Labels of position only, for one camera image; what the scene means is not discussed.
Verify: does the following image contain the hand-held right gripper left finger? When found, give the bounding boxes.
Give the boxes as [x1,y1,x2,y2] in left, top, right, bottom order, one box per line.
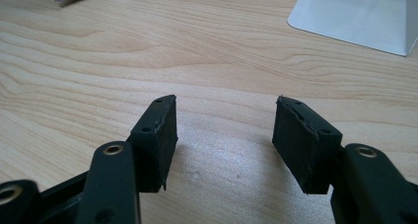
[74,94,179,224]

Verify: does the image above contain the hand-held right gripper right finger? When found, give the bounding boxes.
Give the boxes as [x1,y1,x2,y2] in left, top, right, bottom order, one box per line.
[271,95,418,224]

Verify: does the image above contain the grey expandable bookend rack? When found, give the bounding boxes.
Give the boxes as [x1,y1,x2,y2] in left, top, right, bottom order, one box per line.
[112,0,418,57]

